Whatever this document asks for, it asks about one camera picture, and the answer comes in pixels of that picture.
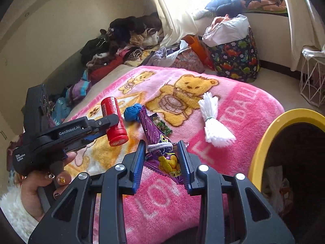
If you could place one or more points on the left cream curtain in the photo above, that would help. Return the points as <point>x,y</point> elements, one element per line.
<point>177,22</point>

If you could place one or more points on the white fuzzy sleeve forearm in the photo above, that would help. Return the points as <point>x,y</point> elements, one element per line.
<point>21,221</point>

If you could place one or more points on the red cylindrical tube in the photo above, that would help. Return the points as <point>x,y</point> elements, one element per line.
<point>116,132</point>

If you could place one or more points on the white yarn tassel bundle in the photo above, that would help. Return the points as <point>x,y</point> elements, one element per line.
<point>215,132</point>

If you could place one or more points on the floral fabric bag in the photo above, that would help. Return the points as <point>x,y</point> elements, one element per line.
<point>189,60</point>

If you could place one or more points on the white wire side table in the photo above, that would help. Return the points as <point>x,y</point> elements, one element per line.
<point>312,76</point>

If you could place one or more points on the dinosaur print laundry basket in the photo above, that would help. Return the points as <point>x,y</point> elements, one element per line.
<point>237,60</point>

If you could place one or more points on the purple snack wrapper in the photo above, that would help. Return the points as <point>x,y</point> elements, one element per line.
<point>160,156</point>

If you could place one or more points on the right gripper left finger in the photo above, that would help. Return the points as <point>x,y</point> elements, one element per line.
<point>71,218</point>

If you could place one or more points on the orange bag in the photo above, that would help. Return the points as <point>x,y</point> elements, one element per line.
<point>199,49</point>

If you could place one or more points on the yellow rimmed trash bin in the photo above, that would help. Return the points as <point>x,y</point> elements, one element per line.
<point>288,167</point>

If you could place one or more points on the cream curtain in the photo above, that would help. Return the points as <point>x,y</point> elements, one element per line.
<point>306,28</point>
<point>177,22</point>

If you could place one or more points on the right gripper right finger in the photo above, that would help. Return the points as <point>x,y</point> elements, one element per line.
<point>231,207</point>

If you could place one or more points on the pile of dark clothes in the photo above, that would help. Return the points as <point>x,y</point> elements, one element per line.
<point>119,34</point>

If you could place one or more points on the black jacket on sill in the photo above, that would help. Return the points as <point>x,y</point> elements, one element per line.
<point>223,7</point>

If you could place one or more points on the pink bear fleece blanket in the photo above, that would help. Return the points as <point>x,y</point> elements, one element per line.
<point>161,208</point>

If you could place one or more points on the blue paper ball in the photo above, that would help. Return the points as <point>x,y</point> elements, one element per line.
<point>131,113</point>

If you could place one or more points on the green black snack packet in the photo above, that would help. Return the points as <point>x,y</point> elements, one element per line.
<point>160,123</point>

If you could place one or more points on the orange patterned folded blanket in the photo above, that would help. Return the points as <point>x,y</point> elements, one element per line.
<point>264,5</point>

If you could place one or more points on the left hand painted nails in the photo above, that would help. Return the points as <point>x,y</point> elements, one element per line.
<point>30,198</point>

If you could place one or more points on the striped purple blue cloth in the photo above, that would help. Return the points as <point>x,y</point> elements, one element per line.
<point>77,92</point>

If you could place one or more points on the right cream curtain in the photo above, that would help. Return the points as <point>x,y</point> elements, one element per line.
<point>306,28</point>

